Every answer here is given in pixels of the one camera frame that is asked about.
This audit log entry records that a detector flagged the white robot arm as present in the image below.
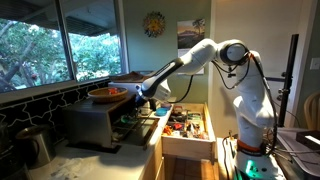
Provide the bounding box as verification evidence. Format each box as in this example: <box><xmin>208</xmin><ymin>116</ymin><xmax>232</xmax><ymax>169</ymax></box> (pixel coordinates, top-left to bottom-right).
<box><xmin>136</xmin><ymin>39</ymin><xmax>276</xmax><ymax>156</ymax></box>

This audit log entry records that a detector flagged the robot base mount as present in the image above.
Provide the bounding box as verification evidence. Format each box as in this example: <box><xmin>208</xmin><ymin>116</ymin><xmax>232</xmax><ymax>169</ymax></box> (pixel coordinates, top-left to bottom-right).
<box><xmin>233</xmin><ymin>152</ymin><xmax>286</xmax><ymax>180</ymax></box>

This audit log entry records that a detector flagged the woven wooden bowl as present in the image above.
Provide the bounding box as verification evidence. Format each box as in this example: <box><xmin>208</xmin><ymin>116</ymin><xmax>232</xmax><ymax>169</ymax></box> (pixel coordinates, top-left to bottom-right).
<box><xmin>88</xmin><ymin>87</ymin><xmax>128</xmax><ymax>103</ymax></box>

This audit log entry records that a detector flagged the open wooden drawer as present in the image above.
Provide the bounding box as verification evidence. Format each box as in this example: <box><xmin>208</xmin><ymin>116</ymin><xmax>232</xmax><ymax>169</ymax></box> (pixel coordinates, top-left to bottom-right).
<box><xmin>162</xmin><ymin>103</ymin><xmax>216</xmax><ymax>162</ymax></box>

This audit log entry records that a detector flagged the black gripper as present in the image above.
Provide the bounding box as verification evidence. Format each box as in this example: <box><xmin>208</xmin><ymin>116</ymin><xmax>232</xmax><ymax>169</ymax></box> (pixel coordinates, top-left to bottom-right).
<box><xmin>135</xmin><ymin>95</ymin><xmax>156</xmax><ymax>111</ymax></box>

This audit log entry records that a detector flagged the black camera stand pole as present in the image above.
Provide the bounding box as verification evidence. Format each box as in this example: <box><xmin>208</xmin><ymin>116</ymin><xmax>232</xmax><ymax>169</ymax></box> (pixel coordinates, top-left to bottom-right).
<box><xmin>277</xmin><ymin>34</ymin><xmax>299</xmax><ymax>127</ymax></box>

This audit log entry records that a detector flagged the light switch plate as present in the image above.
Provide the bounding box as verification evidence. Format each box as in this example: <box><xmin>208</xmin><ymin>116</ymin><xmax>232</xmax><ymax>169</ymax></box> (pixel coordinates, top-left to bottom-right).
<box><xmin>310</xmin><ymin>58</ymin><xmax>320</xmax><ymax>70</ymax></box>

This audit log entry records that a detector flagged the silver toaster oven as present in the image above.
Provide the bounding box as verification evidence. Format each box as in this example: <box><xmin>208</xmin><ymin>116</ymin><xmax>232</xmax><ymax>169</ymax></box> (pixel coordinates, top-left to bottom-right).
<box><xmin>62</xmin><ymin>94</ymin><xmax>135</xmax><ymax>148</ymax></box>

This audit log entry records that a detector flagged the green pack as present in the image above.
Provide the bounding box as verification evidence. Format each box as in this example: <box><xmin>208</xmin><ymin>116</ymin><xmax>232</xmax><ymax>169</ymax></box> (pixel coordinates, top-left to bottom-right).
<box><xmin>120</xmin><ymin>115</ymin><xmax>134</xmax><ymax>124</ymax></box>

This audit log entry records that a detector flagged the toaster oven glass door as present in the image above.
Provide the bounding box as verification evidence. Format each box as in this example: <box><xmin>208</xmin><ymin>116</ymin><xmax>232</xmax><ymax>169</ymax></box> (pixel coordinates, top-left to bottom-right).
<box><xmin>111</xmin><ymin>117</ymin><xmax>159</xmax><ymax>149</ymax></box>

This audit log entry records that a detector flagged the wooden tray on microwave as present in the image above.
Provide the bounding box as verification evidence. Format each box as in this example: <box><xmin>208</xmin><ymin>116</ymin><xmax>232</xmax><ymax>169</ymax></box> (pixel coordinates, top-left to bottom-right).
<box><xmin>109</xmin><ymin>71</ymin><xmax>153</xmax><ymax>83</ymax></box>

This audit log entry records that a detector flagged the red item in bowl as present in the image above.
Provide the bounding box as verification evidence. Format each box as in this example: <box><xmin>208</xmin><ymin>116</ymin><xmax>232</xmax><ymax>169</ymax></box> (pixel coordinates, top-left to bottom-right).
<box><xmin>108</xmin><ymin>88</ymin><xmax>118</xmax><ymax>95</ymax></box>

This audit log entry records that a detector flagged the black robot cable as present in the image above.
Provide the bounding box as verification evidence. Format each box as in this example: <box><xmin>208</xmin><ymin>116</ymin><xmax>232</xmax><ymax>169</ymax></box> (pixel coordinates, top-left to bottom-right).
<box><xmin>174</xmin><ymin>51</ymin><xmax>279</xmax><ymax>158</ymax></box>

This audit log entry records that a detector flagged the blue bowl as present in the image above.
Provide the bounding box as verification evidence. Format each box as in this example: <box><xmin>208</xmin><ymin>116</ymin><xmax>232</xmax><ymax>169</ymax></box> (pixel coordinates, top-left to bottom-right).
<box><xmin>155</xmin><ymin>108</ymin><xmax>168</xmax><ymax>116</ymax></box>

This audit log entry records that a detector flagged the sun wall decoration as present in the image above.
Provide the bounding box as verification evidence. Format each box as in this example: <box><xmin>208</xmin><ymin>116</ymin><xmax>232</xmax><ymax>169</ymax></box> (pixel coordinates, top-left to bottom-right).
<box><xmin>143</xmin><ymin>11</ymin><xmax>166</xmax><ymax>38</ymax></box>

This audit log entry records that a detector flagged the white microwave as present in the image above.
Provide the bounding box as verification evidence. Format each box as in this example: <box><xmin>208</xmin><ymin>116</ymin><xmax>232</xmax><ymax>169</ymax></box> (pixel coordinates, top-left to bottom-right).
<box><xmin>108</xmin><ymin>77</ymin><xmax>146</xmax><ymax>93</ymax></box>

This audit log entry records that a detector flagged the wooden chair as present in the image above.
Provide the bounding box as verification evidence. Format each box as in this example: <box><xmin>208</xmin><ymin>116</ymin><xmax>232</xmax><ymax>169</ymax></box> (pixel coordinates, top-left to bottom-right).
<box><xmin>304</xmin><ymin>92</ymin><xmax>320</xmax><ymax>130</ymax></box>

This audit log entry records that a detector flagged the wall calendar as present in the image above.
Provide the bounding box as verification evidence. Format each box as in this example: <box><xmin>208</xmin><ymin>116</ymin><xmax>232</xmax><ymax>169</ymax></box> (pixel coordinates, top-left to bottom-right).
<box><xmin>176</xmin><ymin>18</ymin><xmax>206</xmax><ymax>76</ymax></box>

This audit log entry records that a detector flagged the purple bowl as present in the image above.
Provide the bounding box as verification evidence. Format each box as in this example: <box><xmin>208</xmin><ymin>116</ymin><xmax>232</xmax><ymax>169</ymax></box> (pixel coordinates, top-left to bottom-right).
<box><xmin>161</xmin><ymin>103</ymin><xmax>172</xmax><ymax>109</ymax></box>

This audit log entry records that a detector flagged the metal pot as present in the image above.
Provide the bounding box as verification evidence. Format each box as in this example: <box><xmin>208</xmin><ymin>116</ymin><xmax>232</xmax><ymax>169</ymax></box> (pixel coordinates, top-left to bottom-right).
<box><xmin>15</xmin><ymin>125</ymin><xmax>56</xmax><ymax>169</ymax></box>

